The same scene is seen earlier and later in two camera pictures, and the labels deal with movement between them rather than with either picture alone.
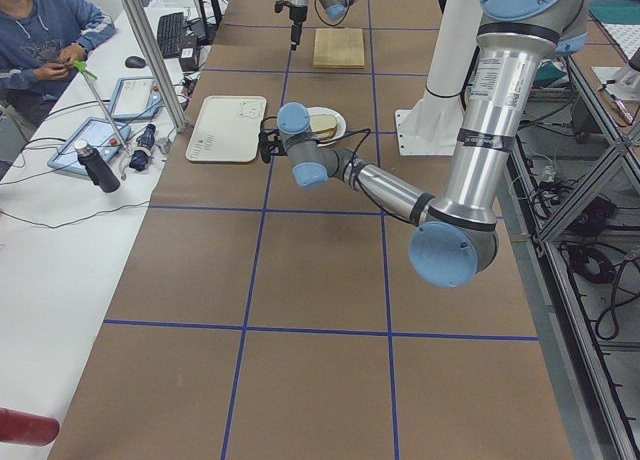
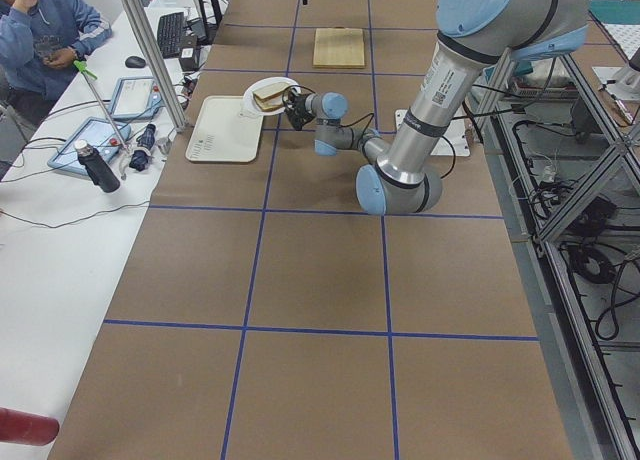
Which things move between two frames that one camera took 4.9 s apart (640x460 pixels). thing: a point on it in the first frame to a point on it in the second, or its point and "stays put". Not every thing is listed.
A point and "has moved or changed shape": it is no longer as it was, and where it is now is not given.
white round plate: [340, 123] has moved or changed shape
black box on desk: [189, 53] stays put
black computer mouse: [135, 62] stays put
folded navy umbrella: [140, 158] stays put
